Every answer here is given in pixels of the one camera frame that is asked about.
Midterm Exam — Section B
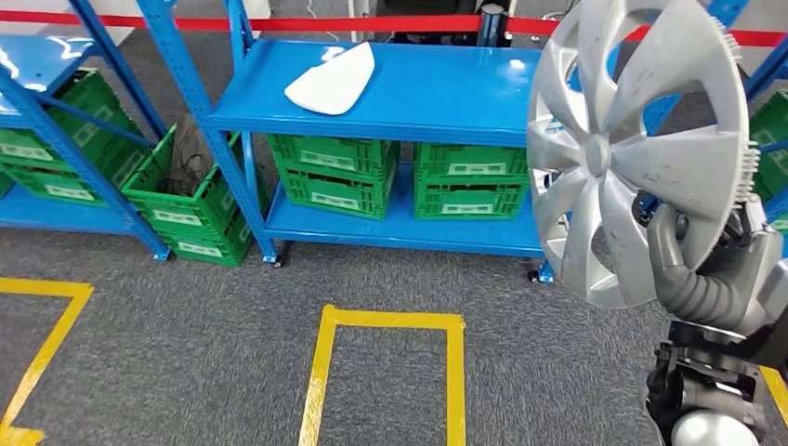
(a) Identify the white plastic panel part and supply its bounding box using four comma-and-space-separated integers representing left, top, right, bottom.
283, 41, 376, 116

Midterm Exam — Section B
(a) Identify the black cable bundle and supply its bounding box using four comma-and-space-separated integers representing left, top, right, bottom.
165, 153, 211, 197

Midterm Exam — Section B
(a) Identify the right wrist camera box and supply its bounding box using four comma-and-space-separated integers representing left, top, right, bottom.
754, 258, 788, 364

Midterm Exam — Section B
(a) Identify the dark barrier post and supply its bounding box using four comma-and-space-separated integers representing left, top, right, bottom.
477, 3, 507, 48

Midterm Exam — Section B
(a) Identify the red barrier belt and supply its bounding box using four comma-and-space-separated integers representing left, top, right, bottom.
0, 8, 788, 49

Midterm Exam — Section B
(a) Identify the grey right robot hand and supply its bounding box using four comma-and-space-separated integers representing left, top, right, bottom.
647, 196, 784, 338

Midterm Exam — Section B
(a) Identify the silver plastic hubcap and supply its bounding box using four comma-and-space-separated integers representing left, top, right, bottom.
526, 0, 761, 310

